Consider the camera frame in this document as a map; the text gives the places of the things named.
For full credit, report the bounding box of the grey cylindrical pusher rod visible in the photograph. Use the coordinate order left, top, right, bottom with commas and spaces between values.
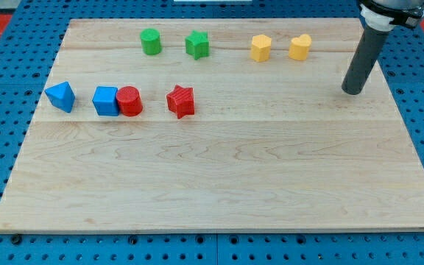
342, 26, 389, 95

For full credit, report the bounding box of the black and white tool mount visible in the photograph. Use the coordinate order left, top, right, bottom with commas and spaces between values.
357, 0, 424, 32

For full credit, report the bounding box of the yellow heart block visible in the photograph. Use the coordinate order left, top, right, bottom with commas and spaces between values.
289, 34, 312, 61

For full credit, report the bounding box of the yellow hexagon block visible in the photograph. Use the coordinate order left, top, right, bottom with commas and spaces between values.
250, 35, 272, 63

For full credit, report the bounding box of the green star block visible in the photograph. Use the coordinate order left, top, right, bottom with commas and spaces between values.
185, 30, 209, 60

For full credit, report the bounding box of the red star block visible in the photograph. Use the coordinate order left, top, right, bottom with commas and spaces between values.
166, 85, 195, 119

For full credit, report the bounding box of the green cylinder block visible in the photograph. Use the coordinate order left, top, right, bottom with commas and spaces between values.
140, 28, 162, 55

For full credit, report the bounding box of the wooden board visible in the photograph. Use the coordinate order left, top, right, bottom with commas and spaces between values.
0, 18, 424, 234

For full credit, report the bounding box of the red cylinder block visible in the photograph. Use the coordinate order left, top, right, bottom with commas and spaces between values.
116, 86, 143, 116

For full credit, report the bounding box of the blue cube block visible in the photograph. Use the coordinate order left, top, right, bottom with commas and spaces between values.
92, 86, 119, 116

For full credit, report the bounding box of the blue triangle block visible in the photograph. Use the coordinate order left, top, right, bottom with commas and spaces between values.
45, 81, 75, 113

